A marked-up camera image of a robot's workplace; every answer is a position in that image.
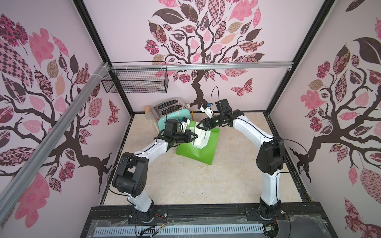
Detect white paper receipt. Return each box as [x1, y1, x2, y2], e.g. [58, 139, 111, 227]
[192, 128, 211, 149]

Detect green tote bag white handles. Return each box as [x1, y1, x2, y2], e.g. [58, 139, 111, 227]
[176, 121, 220, 165]

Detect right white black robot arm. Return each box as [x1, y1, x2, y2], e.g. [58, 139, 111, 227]
[196, 99, 286, 220]

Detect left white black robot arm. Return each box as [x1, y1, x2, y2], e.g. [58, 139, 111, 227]
[112, 118, 198, 213]

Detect mint green chrome toaster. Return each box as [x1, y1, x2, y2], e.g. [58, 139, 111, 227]
[152, 98, 191, 131]

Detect small glass jar cork lid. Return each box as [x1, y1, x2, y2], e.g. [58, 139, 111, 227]
[144, 106, 154, 121]

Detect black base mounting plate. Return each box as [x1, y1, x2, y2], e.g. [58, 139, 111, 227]
[81, 202, 337, 238]

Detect black wire basket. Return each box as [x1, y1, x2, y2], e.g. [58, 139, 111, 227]
[101, 60, 169, 94]

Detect aluminium frame rail back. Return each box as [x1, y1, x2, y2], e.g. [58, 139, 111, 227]
[111, 61, 294, 71]

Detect aluminium frame rail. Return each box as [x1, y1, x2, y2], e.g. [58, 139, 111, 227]
[111, 61, 294, 71]
[1, 62, 110, 222]

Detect white slotted cable duct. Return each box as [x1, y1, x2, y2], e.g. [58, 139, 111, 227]
[93, 224, 265, 238]

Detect aluminium frame rail left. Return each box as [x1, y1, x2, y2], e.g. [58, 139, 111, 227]
[1, 62, 110, 222]

